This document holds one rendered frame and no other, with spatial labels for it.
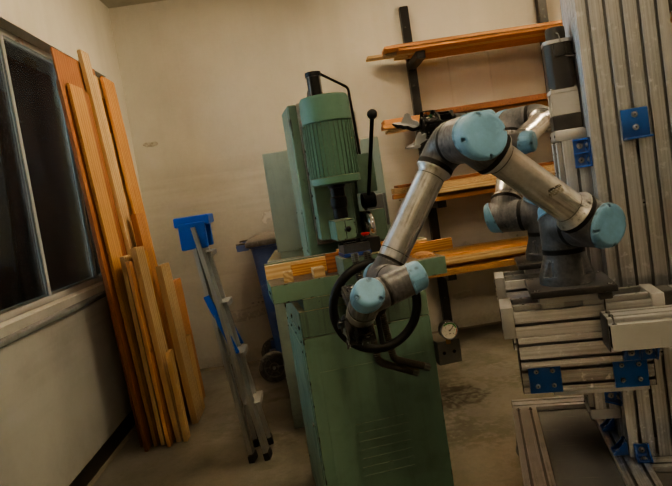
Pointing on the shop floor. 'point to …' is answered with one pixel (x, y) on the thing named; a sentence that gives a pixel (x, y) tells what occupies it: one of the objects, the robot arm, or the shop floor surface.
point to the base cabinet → (372, 412)
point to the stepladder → (200, 230)
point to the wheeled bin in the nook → (272, 358)
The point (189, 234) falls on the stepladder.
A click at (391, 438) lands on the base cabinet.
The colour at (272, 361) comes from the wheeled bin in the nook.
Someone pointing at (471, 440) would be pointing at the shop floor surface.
